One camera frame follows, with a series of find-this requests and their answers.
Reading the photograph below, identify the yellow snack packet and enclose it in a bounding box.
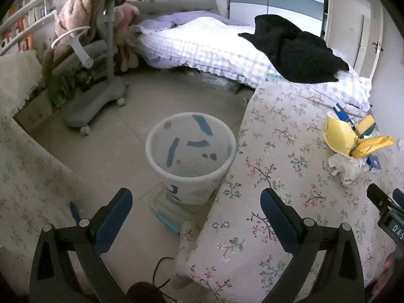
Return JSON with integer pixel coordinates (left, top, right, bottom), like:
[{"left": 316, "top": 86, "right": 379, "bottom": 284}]
[{"left": 350, "top": 136, "right": 396, "bottom": 159}]

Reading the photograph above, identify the black round object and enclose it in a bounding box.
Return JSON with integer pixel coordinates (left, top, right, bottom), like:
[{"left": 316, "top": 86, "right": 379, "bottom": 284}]
[{"left": 127, "top": 282, "right": 166, "bottom": 303}]

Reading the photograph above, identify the clear plastic storage box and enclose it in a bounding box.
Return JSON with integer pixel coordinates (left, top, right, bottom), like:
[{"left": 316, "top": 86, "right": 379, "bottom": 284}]
[{"left": 148, "top": 185, "right": 218, "bottom": 236}]

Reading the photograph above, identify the torn yellow paper cup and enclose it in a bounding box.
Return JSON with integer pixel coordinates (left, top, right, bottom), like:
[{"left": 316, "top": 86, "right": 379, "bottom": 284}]
[{"left": 323, "top": 111, "right": 359, "bottom": 157}]

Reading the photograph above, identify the grey headboard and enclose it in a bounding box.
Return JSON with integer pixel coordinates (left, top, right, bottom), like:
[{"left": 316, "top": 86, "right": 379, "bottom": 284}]
[{"left": 126, "top": 0, "right": 221, "bottom": 22}]

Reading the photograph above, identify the white teal wardrobe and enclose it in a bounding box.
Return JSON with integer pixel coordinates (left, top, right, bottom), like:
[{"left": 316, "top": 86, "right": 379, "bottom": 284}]
[{"left": 229, "top": 0, "right": 325, "bottom": 38}]

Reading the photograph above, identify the pink plush toy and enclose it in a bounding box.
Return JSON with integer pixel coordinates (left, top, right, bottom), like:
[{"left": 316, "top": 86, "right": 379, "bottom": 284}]
[{"left": 114, "top": 3, "right": 141, "bottom": 71}]

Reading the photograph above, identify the white bookshelf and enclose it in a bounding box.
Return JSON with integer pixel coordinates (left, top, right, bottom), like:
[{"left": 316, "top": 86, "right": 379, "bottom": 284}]
[{"left": 0, "top": 0, "right": 59, "bottom": 56}]

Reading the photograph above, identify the purple checkered bed quilt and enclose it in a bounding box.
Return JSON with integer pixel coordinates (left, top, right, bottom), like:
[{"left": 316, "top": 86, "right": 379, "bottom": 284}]
[{"left": 126, "top": 16, "right": 373, "bottom": 112}]

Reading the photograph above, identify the brown striped blanket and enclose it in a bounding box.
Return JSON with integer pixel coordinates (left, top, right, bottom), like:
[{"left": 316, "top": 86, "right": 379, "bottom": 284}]
[{"left": 42, "top": 0, "right": 131, "bottom": 70}]

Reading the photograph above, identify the row of books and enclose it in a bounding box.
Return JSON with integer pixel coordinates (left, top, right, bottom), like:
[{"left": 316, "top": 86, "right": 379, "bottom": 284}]
[{"left": 13, "top": 0, "right": 54, "bottom": 29}]

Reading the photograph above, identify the floral bed cover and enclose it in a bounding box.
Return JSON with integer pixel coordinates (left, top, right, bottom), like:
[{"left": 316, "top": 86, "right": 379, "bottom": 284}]
[{"left": 172, "top": 79, "right": 404, "bottom": 300}]

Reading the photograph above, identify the white door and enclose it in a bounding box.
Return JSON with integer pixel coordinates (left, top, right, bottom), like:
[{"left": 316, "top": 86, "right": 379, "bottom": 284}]
[{"left": 323, "top": 0, "right": 384, "bottom": 79}]

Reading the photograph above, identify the white patterned waste bin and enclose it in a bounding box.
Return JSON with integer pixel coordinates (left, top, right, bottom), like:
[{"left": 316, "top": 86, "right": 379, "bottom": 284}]
[{"left": 145, "top": 111, "right": 237, "bottom": 206}]

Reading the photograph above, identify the stack of packages under bed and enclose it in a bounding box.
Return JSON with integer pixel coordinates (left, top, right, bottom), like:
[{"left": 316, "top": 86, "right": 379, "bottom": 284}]
[{"left": 181, "top": 66, "right": 250, "bottom": 93}]

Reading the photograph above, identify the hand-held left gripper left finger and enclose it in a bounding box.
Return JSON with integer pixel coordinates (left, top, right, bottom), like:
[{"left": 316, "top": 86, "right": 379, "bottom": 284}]
[{"left": 29, "top": 188, "right": 133, "bottom": 303}]

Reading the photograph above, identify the black fleece garment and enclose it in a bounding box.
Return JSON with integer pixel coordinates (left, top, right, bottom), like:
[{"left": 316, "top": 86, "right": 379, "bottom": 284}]
[{"left": 238, "top": 14, "right": 350, "bottom": 83}]

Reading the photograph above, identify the cream drawer cabinet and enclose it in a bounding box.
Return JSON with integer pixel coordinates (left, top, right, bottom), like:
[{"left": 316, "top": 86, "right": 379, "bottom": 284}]
[{"left": 14, "top": 99, "right": 54, "bottom": 133}]

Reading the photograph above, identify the grey rolling chair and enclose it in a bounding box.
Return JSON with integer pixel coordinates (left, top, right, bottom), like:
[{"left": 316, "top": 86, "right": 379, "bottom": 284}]
[{"left": 42, "top": 0, "right": 130, "bottom": 135}]

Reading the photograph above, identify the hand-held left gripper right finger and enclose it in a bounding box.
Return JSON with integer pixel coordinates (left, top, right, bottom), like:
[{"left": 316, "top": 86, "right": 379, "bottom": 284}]
[{"left": 260, "top": 187, "right": 367, "bottom": 303}]

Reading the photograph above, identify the blue white wrapper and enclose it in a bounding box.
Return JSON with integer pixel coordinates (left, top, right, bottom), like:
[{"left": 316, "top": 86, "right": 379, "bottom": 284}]
[{"left": 333, "top": 103, "right": 356, "bottom": 125}]

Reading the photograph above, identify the black cable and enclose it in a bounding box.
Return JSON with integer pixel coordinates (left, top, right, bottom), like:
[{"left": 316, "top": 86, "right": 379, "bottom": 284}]
[{"left": 153, "top": 257, "right": 177, "bottom": 303}]

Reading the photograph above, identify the lavender ruffled duvet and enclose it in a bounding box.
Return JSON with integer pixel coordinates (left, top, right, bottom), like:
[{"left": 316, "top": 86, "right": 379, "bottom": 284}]
[{"left": 139, "top": 11, "right": 253, "bottom": 34}]

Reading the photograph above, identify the yellow green sponge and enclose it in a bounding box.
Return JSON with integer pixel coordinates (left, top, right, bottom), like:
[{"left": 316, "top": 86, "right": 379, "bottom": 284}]
[{"left": 355, "top": 115, "right": 377, "bottom": 138}]

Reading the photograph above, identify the floral cloth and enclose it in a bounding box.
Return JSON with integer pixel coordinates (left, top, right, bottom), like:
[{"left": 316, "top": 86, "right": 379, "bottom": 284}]
[{"left": 0, "top": 114, "right": 105, "bottom": 303}]

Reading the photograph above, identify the cream fringed cloth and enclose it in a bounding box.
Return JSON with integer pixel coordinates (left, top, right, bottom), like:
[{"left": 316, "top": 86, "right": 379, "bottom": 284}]
[{"left": 0, "top": 50, "right": 43, "bottom": 117}]

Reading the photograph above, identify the white tissue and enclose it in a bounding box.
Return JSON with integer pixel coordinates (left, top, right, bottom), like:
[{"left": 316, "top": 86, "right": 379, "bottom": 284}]
[{"left": 328, "top": 153, "right": 368, "bottom": 187}]

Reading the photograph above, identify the person's right hand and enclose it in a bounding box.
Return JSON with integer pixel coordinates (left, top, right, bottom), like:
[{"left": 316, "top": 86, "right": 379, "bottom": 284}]
[{"left": 371, "top": 251, "right": 399, "bottom": 295}]

